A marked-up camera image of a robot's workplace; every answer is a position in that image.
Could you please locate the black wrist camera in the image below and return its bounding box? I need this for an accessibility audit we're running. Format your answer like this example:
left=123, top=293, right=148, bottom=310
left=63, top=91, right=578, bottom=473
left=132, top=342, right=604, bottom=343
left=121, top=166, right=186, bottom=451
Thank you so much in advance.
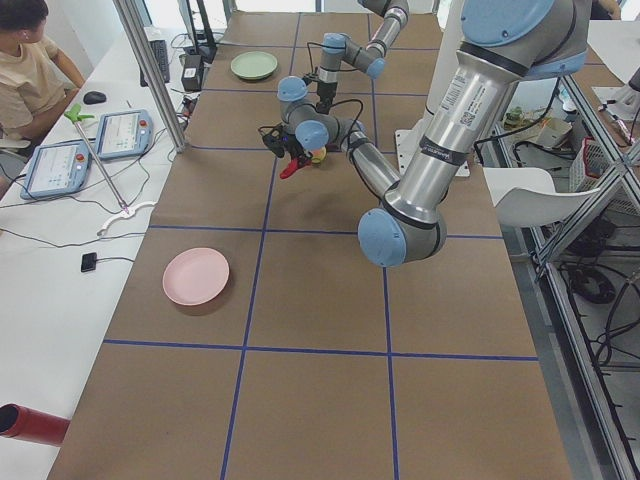
left=258, top=124, right=286, bottom=158

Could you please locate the red chili pepper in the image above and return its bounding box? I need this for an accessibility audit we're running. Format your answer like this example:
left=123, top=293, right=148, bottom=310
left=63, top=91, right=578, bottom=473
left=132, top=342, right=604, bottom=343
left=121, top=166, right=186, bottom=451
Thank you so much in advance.
left=279, top=157, right=309, bottom=180

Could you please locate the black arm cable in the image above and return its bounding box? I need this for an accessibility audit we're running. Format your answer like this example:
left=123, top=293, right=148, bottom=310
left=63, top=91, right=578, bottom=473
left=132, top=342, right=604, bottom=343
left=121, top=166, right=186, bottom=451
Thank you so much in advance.
left=303, top=41, right=326, bottom=84
left=259, top=98, right=366, bottom=151

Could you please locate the near teach pendant tablet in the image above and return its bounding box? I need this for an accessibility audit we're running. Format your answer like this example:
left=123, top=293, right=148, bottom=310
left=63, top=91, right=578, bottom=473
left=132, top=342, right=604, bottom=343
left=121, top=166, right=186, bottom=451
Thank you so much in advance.
left=20, top=141, right=91, bottom=200

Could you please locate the far teach pendant tablet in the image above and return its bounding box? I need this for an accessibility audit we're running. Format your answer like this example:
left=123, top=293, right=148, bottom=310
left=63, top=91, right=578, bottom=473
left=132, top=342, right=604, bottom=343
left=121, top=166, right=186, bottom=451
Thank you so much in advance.
left=94, top=109, right=153, bottom=161

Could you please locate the long metal grabber stick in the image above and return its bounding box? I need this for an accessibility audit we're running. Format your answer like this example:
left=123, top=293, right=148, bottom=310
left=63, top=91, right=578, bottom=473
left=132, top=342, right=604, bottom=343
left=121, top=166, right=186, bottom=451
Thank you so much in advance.
left=64, top=103, right=130, bottom=216

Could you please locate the light green plate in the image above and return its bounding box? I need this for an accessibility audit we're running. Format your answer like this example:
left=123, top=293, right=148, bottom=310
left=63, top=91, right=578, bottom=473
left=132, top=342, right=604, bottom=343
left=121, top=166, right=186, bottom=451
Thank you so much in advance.
left=230, top=51, right=278, bottom=81

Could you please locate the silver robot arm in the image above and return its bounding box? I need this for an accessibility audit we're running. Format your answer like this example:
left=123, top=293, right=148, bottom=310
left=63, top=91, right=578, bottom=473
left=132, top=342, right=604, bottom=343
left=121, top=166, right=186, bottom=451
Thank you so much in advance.
left=312, top=0, right=410, bottom=114
left=277, top=1, right=591, bottom=267

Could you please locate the aluminium frame post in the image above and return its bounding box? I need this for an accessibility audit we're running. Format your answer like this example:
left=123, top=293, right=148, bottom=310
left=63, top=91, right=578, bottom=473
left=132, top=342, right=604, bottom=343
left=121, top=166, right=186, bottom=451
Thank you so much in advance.
left=113, top=0, right=186, bottom=154

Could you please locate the pink plate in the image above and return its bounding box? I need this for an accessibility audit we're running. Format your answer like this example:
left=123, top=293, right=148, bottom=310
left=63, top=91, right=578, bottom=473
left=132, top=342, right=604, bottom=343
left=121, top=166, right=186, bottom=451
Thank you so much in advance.
left=162, top=247, right=230, bottom=306

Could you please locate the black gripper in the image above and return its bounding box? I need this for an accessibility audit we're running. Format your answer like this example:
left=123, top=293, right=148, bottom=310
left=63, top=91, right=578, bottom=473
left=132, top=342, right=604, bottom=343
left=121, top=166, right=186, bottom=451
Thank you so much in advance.
left=316, top=80, right=338, bottom=113
left=283, top=134, right=312, bottom=168

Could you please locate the red cylinder bottle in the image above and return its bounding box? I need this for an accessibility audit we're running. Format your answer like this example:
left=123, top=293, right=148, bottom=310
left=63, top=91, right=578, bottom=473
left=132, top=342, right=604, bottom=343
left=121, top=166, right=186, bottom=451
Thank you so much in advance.
left=1, top=404, right=70, bottom=447

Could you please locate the small black square device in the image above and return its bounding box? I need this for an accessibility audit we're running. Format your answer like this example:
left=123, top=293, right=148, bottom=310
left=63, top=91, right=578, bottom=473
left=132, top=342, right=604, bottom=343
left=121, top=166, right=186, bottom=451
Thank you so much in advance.
left=80, top=252, right=98, bottom=273

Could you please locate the yellow pink peach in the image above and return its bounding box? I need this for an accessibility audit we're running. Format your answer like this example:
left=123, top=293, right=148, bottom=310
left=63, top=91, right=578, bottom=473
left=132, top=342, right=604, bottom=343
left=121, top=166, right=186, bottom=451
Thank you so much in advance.
left=311, top=147, right=327, bottom=166

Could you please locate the teach pendant tablet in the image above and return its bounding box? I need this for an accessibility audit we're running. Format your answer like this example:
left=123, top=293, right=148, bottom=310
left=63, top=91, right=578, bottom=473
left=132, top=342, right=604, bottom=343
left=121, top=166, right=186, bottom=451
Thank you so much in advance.
left=20, top=141, right=91, bottom=200
left=94, top=109, right=153, bottom=161

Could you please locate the white wire basket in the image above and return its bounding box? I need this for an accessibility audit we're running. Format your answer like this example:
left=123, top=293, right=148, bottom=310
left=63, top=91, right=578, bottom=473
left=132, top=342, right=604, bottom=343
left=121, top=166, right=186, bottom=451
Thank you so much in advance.
left=569, top=138, right=609, bottom=192

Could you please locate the seated person beige shirt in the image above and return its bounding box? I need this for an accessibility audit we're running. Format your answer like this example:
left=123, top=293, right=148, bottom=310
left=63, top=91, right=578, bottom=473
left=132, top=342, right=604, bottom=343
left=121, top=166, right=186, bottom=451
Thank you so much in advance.
left=1, top=0, right=85, bottom=144

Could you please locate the black computer mouse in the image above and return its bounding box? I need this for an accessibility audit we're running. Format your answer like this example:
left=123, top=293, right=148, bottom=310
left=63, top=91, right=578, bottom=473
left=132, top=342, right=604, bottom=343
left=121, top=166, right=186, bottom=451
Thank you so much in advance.
left=83, top=91, right=107, bottom=105

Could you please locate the white plastic chair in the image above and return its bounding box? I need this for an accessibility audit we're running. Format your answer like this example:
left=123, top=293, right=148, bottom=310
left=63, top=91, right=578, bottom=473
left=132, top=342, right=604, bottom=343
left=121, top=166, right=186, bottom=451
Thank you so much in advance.
left=483, top=167, right=601, bottom=227

